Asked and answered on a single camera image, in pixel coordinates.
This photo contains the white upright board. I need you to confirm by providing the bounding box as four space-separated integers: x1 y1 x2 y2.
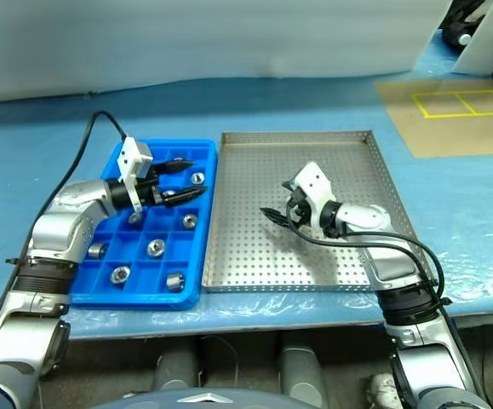
450 0 493 76

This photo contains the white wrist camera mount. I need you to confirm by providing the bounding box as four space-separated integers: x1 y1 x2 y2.
117 135 153 214
292 161 336 233

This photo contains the grey rounded cylinder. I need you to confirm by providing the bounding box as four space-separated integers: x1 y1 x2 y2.
278 331 328 397
152 340 203 391

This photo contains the blue compartment tray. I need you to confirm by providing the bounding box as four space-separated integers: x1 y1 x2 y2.
70 138 219 311

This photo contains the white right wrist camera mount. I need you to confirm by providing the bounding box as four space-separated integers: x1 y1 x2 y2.
292 161 336 233

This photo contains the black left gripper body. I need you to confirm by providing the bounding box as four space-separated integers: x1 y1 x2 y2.
137 164 164 206

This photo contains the dark grey curved panel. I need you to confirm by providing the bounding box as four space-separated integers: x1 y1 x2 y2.
96 385 311 409

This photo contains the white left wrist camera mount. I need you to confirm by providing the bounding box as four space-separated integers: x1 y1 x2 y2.
117 135 153 214

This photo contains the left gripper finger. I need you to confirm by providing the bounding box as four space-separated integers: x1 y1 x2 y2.
160 186 208 208
154 158 195 174

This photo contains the black device with white knob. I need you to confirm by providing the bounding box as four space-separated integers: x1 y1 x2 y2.
437 0 488 48

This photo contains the perforated metal tray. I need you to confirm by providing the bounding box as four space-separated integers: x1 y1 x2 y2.
201 130 420 295

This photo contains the white speckled foot cover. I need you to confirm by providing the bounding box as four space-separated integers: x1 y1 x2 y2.
364 373 404 409

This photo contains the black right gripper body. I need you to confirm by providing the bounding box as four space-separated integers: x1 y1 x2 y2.
286 189 315 229

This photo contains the brown flat mat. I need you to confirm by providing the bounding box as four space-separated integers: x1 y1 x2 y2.
373 78 493 159

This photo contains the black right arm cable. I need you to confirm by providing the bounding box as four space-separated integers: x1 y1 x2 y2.
284 198 485 397

